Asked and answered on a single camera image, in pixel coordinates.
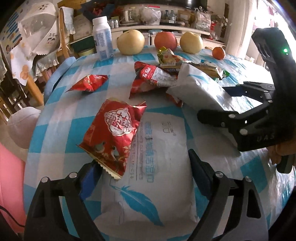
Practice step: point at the person's right hand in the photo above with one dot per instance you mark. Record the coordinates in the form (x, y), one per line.
(280, 150)

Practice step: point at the white mesh food cover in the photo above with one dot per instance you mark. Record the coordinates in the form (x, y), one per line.
(39, 28)

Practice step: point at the white blue wet-wipes pack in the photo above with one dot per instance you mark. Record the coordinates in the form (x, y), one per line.
(155, 199)

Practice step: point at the small orange tangerine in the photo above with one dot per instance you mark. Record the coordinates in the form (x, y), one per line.
(218, 53)

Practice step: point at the yellow pear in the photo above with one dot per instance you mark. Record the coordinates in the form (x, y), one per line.
(191, 43)
(130, 42)

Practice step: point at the blue white checkered tablecloth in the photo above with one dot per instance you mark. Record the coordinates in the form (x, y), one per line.
(66, 117)

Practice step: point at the wooden chair with towel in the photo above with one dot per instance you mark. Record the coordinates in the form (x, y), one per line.
(66, 30)

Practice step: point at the white milk bottle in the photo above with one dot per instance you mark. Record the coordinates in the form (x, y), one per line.
(102, 38)

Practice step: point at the dining table floral cloth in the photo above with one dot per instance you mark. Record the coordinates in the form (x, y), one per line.
(22, 59)

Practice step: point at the yellow pear left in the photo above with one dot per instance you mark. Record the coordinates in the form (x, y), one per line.
(130, 42)

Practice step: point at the clear plastic bag on cabinet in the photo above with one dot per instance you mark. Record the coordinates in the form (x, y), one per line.
(149, 16)

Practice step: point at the yellow cereal snack bag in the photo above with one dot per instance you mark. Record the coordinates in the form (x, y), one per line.
(167, 57)

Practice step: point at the green waste bin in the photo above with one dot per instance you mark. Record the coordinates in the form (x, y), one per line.
(86, 52)

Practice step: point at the small red snack bag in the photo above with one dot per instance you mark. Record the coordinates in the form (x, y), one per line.
(89, 83)

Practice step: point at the electric kettle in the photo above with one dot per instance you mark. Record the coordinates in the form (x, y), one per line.
(128, 16)

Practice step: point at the white grey plastic bag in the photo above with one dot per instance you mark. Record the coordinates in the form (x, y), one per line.
(199, 91)

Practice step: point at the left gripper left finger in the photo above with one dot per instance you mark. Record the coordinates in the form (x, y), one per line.
(58, 211)

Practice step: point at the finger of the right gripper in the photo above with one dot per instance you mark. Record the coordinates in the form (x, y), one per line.
(233, 121)
(260, 92)

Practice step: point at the large red snack bag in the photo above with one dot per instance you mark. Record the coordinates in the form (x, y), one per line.
(109, 138)

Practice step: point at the red apple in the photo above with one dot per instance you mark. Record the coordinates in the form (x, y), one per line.
(165, 39)

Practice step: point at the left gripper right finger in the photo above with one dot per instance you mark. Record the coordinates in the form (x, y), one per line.
(246, 220)

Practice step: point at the pink plastic trash bucket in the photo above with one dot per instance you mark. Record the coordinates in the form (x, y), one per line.
(12, 171)

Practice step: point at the red white wrapper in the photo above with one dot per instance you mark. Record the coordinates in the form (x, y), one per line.
(149, 77)

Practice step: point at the dark flower bouquet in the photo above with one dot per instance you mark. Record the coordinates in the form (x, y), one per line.
(94, 9)

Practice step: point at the yellow pear right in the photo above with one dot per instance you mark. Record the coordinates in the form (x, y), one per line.
(191, 43)

